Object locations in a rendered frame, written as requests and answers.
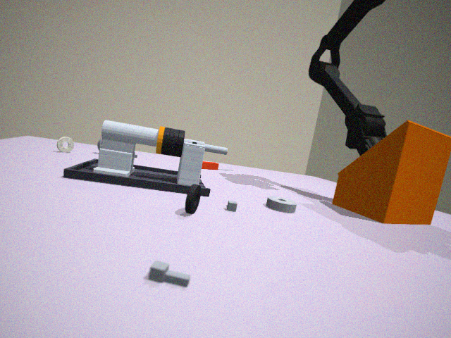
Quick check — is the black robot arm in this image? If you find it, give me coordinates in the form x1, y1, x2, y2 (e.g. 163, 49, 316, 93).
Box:
309, 0, 387, 155

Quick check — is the red-handled screwdriver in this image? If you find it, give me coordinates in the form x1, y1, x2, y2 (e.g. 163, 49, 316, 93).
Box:
202, 161, 222, 170

